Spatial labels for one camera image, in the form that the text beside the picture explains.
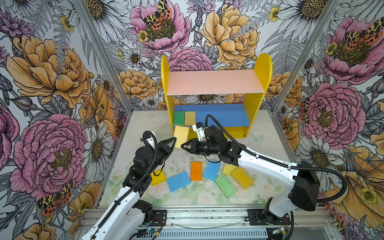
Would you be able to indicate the blue sponge lower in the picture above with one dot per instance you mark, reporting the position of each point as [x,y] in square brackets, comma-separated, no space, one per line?
[178,181]

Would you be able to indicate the aluminium front rail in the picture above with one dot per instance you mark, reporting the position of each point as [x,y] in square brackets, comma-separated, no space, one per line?
[227,223]

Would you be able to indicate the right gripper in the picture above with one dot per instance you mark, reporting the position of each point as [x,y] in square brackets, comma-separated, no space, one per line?
[193,143]

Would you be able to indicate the golden yellow sponge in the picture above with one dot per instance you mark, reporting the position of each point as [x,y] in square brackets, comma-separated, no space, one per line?
[242,178]

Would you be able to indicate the blue sponge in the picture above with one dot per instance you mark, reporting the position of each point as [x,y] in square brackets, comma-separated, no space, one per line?
[211,171]
[178,181]

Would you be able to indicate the bright yellow square sponge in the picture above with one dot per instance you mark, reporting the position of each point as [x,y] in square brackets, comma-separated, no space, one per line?
[158,177]

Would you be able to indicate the orange sponge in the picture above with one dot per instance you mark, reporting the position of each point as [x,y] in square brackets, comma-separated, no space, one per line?
[196,172]

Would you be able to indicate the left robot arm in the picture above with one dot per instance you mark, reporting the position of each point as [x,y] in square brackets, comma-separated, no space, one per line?
[128,211]

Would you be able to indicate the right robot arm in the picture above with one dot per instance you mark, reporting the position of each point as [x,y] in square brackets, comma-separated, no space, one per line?
[302,183]

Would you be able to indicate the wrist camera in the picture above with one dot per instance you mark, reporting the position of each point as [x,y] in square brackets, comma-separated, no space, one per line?
[143,158]
[213,135]

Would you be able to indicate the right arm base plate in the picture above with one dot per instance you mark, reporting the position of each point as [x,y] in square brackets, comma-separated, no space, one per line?
[259,217]

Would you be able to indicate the light green sponge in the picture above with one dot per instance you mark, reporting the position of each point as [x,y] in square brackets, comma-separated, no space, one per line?
[225,185]

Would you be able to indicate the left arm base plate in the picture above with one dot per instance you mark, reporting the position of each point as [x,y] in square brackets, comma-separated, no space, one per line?
[155,218]

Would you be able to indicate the yellow shelf unit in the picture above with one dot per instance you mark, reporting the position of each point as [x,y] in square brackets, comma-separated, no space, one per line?
[237,119]

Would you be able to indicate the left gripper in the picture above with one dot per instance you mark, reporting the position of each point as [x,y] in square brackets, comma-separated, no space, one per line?
[164,145]

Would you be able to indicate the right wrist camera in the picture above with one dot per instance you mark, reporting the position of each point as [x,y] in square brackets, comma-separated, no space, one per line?
[213,135]

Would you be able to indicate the blue sponge upper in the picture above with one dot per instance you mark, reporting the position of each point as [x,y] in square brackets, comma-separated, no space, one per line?
[211,171]

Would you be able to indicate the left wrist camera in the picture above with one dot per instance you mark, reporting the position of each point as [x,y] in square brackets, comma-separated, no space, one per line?
[143,158]

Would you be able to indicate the light yellow sponge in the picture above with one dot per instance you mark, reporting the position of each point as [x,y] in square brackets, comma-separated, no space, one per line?
[181,134]

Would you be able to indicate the pale yellow sponge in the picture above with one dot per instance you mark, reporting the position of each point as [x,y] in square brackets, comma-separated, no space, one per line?
[190,118]

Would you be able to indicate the lime yellow sponge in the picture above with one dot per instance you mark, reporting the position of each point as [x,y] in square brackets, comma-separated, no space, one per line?
[228,169]

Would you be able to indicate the dark green scrub sponge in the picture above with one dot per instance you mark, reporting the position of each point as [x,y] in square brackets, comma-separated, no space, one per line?
[179,118]

